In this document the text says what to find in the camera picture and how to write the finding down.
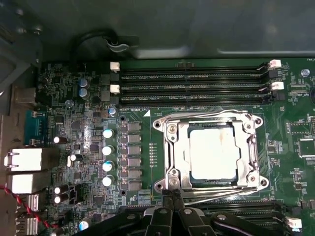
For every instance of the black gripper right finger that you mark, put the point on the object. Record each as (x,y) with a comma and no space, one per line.
(189,223)

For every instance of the silver network port block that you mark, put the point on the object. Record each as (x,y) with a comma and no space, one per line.
(27,159)

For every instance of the silver CPU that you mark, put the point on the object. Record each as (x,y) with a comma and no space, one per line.
(214,152)

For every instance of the black PC case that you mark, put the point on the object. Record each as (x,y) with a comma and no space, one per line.
(172,24)

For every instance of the silver USB port block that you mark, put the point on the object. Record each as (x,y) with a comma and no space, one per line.
(24,184)

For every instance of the small cylindrical capacitor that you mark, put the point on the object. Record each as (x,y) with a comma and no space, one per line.
(112,111)
(107,181)
(107,150)
(107,133)
(83,93)
(107,166)
(84,82)

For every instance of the silver motherboard screw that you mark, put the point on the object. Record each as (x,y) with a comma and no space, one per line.
(69,103)
(305,72)

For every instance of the small silver USB port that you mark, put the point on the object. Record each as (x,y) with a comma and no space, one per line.
(29,226)
(30,202)

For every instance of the CPU socket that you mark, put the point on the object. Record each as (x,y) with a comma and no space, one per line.
(260,185)

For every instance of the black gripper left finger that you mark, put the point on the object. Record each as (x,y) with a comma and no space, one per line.
(160,223)

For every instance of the teal serial port connector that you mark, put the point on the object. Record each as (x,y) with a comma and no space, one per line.
(37,127)

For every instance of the grey metal port block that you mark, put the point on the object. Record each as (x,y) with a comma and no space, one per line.
(24,95)

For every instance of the green motherboard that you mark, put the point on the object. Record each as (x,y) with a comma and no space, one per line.
(275,118)

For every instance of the metal socket cover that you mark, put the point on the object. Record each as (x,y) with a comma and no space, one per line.
(179,152)

